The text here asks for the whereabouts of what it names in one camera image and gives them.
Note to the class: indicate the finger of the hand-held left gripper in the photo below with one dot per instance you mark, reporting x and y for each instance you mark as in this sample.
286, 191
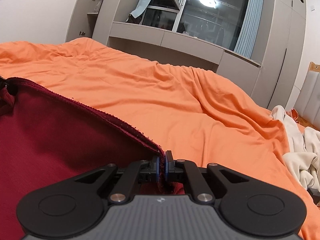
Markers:
2, 82

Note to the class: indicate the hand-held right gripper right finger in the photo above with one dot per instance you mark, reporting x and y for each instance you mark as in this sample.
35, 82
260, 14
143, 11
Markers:
167, 165

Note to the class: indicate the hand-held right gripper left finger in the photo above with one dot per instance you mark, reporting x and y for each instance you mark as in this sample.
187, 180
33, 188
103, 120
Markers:
156, 165

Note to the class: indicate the dark red long-sleeved sweater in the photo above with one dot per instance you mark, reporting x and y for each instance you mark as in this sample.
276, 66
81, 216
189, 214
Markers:
62, 142

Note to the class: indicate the cream crumpled clothes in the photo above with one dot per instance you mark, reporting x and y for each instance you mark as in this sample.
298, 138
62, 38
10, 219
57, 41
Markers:
298, 142

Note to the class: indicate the orange blanket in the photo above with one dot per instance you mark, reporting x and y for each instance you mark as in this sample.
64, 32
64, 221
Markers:
187, 100

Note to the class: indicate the clear plastic bag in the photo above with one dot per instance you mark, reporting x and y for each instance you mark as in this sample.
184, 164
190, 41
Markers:
98, 6

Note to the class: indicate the small orange cloth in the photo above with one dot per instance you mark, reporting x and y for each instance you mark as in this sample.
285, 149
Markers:
293, 113

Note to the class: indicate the dark cloth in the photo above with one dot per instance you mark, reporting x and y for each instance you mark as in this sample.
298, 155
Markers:
135, 19

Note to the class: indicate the small black item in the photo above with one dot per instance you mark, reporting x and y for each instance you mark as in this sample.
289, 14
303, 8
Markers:
315, 195

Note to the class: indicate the window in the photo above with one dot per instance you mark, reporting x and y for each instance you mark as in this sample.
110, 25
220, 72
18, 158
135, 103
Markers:
210, 17

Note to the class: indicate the grey padded headboard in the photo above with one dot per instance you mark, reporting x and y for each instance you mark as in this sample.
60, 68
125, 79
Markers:
308, 97

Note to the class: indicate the light blue curtain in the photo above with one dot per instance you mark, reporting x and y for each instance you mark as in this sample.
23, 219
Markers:
145, 0
250, 22

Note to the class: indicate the grey built-in wardrobe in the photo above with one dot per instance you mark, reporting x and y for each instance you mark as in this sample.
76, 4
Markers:
282, 42

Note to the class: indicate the wooden bed frame rail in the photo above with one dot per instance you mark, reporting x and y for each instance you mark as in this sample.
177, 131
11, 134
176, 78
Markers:
315, 67

